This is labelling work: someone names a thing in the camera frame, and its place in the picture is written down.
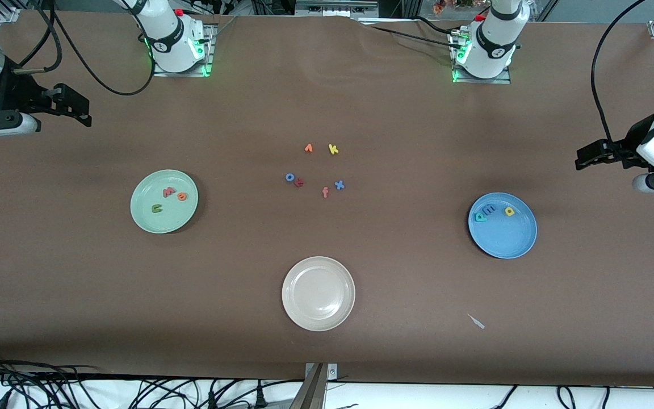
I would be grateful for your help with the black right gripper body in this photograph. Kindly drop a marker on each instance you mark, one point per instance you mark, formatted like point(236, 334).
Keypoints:
point(16, 92)

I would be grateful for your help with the blue foam letter m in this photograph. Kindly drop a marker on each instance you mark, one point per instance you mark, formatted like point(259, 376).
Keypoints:
point(491, 210)

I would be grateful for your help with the pink foam letter m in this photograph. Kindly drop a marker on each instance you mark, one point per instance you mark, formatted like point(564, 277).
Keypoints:
point(168, 192)

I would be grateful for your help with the teal foam letter b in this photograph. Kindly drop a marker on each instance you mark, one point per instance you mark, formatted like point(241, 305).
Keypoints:
point(477, 218)

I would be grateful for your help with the red foam letter e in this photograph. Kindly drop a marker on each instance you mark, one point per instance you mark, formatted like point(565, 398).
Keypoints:
point(179, 197)

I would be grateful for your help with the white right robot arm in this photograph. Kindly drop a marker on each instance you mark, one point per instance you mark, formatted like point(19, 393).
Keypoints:
point(171, 40)

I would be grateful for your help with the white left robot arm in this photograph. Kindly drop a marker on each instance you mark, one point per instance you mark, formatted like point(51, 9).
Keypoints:
point(494, 45)

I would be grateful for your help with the blue plate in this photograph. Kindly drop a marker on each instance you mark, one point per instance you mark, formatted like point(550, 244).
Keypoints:
point(502, 236)

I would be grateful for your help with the pale green plate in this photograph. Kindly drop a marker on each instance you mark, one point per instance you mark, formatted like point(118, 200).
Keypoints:
point(163, 218)

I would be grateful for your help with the small white paper scrap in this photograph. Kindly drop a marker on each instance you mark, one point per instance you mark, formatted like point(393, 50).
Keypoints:
point(477, 322)

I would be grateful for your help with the brown table cover sheet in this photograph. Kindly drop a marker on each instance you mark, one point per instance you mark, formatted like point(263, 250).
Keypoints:
point(327, 102)

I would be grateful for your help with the beige plate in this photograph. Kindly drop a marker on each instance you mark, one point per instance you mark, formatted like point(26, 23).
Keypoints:
point(318, 293)

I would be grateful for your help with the metal frame rail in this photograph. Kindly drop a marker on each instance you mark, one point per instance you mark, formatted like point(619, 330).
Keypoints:
point(335, 8)

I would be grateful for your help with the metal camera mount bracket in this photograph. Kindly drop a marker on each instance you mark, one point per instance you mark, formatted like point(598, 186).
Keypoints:
point(315, 386)

